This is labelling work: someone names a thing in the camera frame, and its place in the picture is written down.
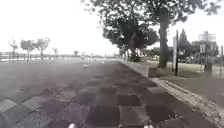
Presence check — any dark chequered paved plaza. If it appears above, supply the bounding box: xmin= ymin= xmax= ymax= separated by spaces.
xmin=0 ymin=58 xmax=214 ymax=128

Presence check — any large dark tree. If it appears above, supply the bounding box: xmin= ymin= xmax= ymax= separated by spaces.
xmin=81 ymin=0 xmax=223 ymax=70

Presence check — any small tree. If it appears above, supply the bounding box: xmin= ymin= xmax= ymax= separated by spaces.
xmin=19 ymin=38 xmax=36 ymax=61
xmin=34 ymin=37 xmax=51 ymax=60
xmin=8 ymin=37 xmax=19 ymax=60
xmin=52 ymin=47 xmax=59 ymax=59

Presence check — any sign pole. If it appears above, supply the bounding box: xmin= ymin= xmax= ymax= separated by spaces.
xmin=171 ymin=29 xmax=180 ymax=77

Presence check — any grass strip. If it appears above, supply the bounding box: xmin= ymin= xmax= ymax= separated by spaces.
xmin=146 ymin=59 xmax=224 ymax=108

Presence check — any row of bushes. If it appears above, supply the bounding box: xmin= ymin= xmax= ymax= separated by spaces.
xmin=143 ymin=48 xmax=214 ymax=65

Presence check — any building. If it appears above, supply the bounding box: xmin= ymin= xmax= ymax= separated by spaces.
xmin=191 ymin=30 xmax=221 ymax=56

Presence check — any railing fence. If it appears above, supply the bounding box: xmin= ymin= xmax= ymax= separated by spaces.
xmin=0 ymin=51 xmax=59 ymax=62

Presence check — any low pale stone kerb wall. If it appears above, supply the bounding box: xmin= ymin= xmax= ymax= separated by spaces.
xmin=118 ymin=59 xmax=224 ymax=128

